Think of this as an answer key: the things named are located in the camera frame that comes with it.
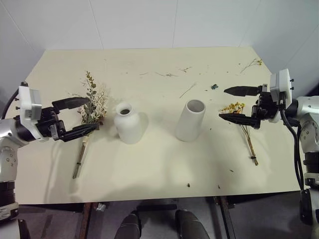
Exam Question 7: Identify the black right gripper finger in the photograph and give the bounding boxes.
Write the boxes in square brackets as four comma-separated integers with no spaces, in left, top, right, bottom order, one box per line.
[223,85,263,98]
[218,113,261,129]

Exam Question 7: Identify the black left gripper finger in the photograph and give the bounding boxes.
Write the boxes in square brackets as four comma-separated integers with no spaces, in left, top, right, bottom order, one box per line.
[61,123,101,143]
[51,97,91,114]

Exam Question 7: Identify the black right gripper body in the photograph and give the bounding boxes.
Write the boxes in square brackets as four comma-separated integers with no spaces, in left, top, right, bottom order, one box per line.
[251,84,282,122]

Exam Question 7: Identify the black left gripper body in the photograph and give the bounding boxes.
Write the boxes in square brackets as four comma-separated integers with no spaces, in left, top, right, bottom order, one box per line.
[36,107,67,142]

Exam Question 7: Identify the white bottle-shaped vase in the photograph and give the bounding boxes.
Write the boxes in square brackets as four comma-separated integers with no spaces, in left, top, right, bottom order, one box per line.
[113,102,144,145]

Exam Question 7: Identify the white cylinder vase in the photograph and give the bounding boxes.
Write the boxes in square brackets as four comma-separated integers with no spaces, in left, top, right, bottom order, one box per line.
[174,99,207,143]

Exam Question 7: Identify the yellow dried flower bunch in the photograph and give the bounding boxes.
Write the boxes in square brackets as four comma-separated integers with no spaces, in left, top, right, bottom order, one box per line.
[219,101,260,166]

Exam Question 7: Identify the white and green flower bunch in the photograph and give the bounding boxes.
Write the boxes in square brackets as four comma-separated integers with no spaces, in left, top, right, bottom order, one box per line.
[71,70,109,180]

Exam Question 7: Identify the small yellow flower sprig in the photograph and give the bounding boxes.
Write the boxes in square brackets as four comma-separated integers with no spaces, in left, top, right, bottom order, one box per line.
[239,58,263,74]

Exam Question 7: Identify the loose pale stem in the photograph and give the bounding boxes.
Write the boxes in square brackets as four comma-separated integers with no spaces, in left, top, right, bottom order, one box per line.
[179,83,198,99]

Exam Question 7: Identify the dark rounded shape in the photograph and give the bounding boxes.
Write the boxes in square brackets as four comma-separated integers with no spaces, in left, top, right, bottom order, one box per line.
[175,209,213,239]
[114,213,143,239]

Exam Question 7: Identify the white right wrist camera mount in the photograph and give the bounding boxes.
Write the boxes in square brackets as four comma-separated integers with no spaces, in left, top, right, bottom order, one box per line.
[268,69,295,123]

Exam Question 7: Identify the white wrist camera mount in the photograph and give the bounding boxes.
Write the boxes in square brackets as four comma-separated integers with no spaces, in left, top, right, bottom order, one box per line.
[17,84,50,143]
[268,69,295,123]

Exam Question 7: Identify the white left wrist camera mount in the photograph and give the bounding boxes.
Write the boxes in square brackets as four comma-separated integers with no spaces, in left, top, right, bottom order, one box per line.
[17,84,50,143]

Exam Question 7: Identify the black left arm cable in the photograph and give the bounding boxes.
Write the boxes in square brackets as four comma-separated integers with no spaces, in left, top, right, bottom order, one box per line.
[0,84,27,120]

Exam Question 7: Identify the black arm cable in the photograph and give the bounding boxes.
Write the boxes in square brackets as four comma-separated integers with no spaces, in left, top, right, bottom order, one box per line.
[278,99,309,193]
[0,84,27,120]

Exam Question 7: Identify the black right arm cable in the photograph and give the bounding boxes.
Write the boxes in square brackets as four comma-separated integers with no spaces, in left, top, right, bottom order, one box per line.
[278,99,309,193]

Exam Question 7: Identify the rusty table frame leg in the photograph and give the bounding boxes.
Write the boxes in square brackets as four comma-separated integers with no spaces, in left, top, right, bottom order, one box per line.
[78,202,98,239]
[213,196,237,239]

